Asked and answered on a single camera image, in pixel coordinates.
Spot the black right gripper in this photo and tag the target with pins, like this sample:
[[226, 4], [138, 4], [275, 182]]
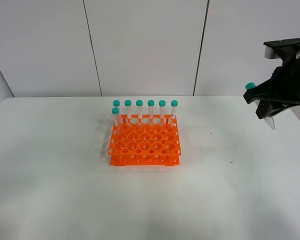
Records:
[[278, 93]]

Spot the teal capped test tube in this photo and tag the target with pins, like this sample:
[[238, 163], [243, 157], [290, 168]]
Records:
[[269, 120]]

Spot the orange test tube rack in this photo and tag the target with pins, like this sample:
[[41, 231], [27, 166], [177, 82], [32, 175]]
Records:
[[145, 142]]

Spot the second row left tube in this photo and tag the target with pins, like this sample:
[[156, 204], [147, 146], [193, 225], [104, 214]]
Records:
[[116, 118]]

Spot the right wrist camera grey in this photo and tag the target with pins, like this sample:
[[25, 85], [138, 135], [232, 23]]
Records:
[[271, 53]]

